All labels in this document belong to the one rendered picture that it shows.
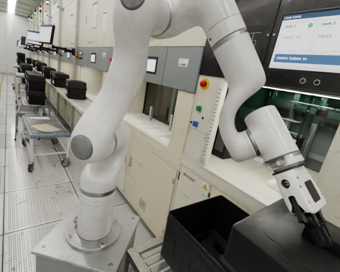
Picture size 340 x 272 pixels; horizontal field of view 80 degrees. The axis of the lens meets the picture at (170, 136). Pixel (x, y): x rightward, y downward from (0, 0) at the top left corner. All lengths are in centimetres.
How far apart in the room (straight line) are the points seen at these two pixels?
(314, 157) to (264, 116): 137
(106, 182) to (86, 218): 15
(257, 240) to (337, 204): 47
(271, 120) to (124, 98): 39
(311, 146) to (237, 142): 138
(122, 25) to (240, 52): 28
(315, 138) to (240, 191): 93
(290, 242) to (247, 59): 42
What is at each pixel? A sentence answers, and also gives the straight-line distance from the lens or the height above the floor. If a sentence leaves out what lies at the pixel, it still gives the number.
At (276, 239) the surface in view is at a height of 106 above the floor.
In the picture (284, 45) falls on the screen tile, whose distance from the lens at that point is 106.
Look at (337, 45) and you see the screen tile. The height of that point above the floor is 156.
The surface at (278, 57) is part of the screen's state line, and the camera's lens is 105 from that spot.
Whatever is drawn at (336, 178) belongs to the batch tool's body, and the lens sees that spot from 91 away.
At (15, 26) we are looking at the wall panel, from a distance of 1413.
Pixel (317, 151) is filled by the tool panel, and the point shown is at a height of 102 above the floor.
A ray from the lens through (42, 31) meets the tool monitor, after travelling 398.
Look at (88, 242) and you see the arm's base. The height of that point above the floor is 77.
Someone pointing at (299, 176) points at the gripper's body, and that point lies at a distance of 55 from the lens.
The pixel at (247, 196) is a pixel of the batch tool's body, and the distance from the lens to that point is 113.
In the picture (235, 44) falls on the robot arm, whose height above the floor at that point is 145.
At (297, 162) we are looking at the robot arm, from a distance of 55.
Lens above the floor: 135
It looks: 16 degrees down
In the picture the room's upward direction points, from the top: 11 degrees clockwise
